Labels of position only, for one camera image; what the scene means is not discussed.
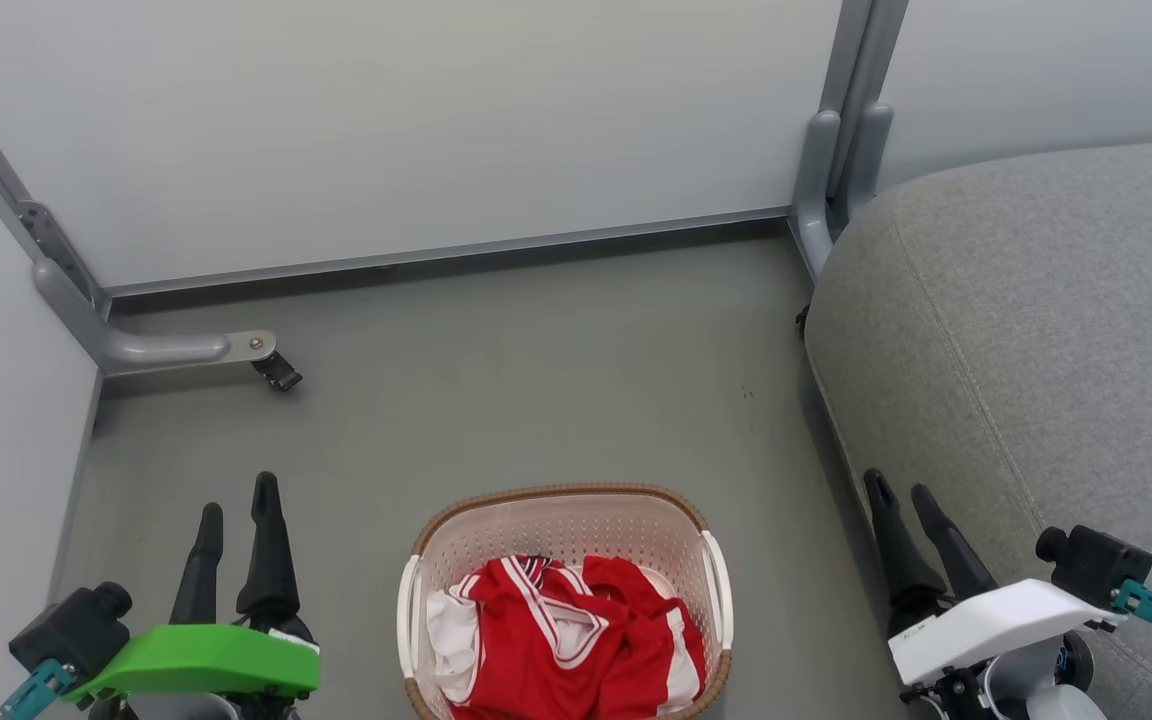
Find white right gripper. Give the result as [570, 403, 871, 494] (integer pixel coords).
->
[863, 468, 1128, 720]

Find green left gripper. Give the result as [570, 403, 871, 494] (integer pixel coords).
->
[66, 472, 321, 720]

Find black caster wheel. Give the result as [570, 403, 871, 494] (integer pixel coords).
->
[252, 352, 304, 393]

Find teal left camera connector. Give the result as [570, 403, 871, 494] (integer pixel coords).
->
[0, 658, 78, 720]

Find grey partition foot with caster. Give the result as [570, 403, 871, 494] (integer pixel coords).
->
[33, 258, 278, 379]

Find grey double partition post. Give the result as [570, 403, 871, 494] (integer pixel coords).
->
[819, 0, 910, 206]

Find grey fabric sofa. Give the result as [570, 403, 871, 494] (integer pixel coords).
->
[803, 137, 1152, 720]

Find grey partition bottom rail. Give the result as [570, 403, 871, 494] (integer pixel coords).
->
[44, 368, 107, 606]
[101, 206, 795, 300]

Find red jersey with white sleeve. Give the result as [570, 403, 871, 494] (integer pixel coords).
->
[425, 555, 637, 720]

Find white plastic laundry basket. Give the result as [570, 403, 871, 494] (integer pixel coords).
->
[396, 484, 735, 720]

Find red mesh shorts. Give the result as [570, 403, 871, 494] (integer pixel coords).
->
[581, 555, 709, 716]

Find grey double partition foot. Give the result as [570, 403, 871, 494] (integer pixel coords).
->
[791, 100, 895, 283]

